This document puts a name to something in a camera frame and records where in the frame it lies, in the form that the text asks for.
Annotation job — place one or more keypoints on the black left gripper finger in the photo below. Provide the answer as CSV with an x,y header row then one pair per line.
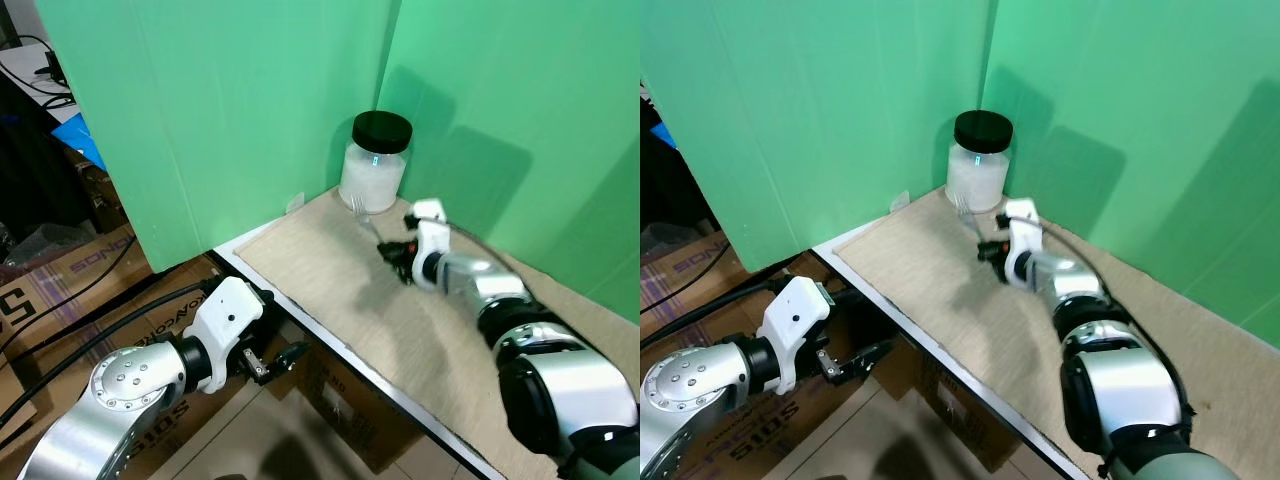
x,y
868,358
292,355

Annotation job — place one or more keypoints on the silver metal fork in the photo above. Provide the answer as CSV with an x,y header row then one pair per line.
x,y
358,207
963,207

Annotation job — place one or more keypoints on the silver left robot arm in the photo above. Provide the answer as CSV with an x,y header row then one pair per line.
x,y
120,400
690,400

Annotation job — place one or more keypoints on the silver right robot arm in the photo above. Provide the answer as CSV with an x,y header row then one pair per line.
x,y
1130,390
560,390

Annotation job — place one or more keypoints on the brown cardboard box black print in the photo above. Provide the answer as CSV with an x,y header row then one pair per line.
x,y
340,400
780,430

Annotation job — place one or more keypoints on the beige woven table mat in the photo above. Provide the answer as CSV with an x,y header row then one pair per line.
x,y
400,330
960,320

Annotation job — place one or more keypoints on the glass jar with black lid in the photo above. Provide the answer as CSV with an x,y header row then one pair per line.
x,y
978,175
372,175

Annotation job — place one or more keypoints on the small white tab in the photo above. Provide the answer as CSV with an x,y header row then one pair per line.
x,y
900,201
295,202

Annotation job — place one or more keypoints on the plain brown cardboard box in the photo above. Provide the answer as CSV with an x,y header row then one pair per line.
x,y
965,420

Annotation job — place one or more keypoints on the cardboard box with purple print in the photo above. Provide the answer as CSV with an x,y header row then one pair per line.
x,y
70,275
680,265

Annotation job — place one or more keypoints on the shadowed green backdrop board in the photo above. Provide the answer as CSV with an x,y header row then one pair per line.
x,y
550,120
1150,120

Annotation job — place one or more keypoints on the wide green backdrop board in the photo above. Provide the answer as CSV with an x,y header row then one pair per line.
x,y
220,120
800,120

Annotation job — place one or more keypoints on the blue sheet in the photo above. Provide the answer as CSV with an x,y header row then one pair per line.
x,y
664,135
90,140

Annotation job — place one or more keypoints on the olive green robot torso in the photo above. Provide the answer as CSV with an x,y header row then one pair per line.
x,y
1200,460

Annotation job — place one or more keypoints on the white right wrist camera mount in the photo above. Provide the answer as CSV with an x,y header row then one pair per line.
x,y
1022,235
432,235

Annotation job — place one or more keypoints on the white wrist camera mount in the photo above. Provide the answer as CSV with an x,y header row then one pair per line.
x,y
225,320
795,320
432,235
1022,235

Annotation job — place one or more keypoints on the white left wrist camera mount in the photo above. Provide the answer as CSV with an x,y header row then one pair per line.
x,y
225,320
795,320

